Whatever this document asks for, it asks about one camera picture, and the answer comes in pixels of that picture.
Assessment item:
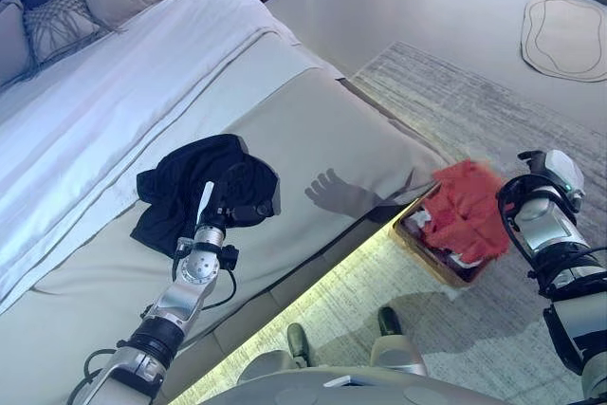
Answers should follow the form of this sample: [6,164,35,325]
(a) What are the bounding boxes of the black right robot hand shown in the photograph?
[517,149,587,211]

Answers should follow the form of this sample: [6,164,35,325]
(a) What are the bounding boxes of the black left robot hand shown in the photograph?
[195,162,278,231]

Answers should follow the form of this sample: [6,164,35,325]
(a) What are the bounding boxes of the black garment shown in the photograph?
[130,133,282,255]

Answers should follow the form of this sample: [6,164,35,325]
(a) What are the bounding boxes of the red garment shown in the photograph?
[419,157,514,267]

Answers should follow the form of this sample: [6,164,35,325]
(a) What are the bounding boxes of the white garment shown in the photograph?
[408,210,481,271]

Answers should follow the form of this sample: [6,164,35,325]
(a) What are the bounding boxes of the beige upholstered bed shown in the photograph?
[0,0,457,405]

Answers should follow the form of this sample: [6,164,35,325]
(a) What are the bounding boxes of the wicker laundry basket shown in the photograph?
[388,185,500,289]

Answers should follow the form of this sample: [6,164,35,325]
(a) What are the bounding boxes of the cream oval rug dark outline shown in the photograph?
[522,0,607,84]

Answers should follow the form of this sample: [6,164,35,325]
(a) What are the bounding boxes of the grey striped rug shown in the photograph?
[179,39,607,405]

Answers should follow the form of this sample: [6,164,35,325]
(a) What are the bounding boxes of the white duvet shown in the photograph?
[0,0,301,303]

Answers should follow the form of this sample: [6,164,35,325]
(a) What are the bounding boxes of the silver left robot leg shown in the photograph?
[235,322,318,383]

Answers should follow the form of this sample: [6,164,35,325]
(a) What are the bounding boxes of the silver robot leg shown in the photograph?
[368,305,429,377]
[235,322,318,383]

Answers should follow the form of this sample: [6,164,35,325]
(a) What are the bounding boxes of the silver right robot leg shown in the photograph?
[368,305,429,377]

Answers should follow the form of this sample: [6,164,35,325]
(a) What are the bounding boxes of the woven fringed pillow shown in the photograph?
[21,0,130,75]

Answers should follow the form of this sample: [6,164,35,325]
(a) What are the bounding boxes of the grey pillow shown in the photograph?
[0,0,33,87]

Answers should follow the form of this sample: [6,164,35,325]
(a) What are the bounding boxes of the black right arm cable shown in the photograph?
[495,173,607,297]

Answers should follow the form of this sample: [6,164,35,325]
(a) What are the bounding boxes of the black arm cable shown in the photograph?
[70,267,238,405]
[495,173,607,297]

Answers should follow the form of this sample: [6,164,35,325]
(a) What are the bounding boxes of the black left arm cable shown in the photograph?
[70,267,238,405]

